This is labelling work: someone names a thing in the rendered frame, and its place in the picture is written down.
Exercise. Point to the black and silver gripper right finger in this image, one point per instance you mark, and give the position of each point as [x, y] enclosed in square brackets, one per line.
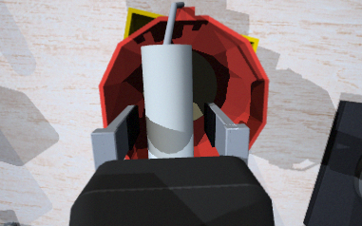
[230, 139]

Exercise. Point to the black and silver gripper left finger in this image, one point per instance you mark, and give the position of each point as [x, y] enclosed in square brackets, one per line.
[113, 142]

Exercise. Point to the yellow flat block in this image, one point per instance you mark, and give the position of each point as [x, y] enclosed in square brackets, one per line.
[137, 18]

